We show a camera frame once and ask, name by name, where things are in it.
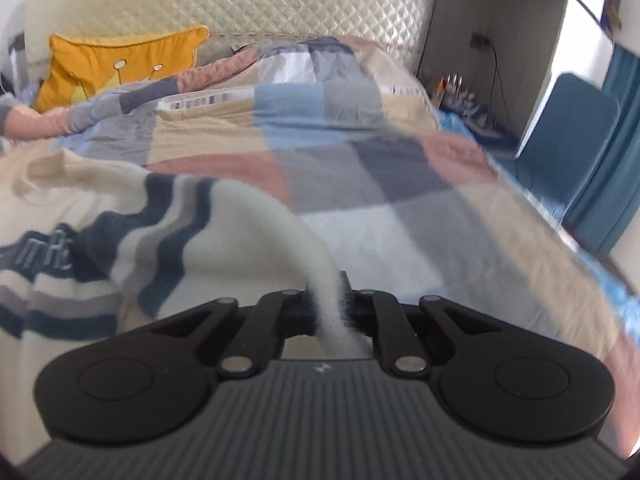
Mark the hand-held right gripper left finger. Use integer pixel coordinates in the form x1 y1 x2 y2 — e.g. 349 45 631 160
150 287 321 379

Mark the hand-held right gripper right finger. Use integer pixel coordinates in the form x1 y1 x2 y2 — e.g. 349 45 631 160
340 271 503 379

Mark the cream navy striped sweater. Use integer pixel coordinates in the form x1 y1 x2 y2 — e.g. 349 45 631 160
0 152 372 361

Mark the patchwork checkered quilt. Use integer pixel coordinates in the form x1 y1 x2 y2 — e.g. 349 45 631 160
0 35 640 376

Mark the cluster of small bottles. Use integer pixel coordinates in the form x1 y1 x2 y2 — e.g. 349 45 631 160
432 74 493 121

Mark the blue chair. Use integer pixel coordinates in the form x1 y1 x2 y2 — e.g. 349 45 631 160
515 72 621 191

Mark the blue curtain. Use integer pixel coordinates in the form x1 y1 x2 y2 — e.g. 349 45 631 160
562 42 640 256

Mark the cream quilted headboard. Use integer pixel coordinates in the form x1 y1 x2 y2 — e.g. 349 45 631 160
25 0 436 68

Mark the yellow crown print pillow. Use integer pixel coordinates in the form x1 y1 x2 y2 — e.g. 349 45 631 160
32 25 211 113

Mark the black power cable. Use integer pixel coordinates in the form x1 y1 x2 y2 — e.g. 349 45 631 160
487 42 521 141

